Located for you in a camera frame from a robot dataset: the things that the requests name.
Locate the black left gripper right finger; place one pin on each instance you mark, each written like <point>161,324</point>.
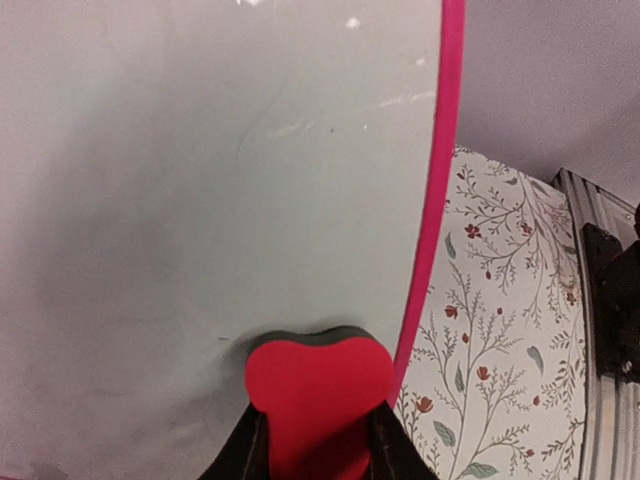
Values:
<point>393,456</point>

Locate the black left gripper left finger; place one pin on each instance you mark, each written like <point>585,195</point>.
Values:
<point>244,456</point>

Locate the red whiteboard eraser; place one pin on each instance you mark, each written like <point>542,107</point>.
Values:
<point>316,391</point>

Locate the pink framed whiteboard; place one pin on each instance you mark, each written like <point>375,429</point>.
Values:
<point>179,177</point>

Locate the floral patterned table mat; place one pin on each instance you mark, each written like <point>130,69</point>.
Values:
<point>495,386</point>

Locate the front aluminium rail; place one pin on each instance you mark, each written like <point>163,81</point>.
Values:
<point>610,448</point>

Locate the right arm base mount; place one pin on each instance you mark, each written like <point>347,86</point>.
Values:
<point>613,284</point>

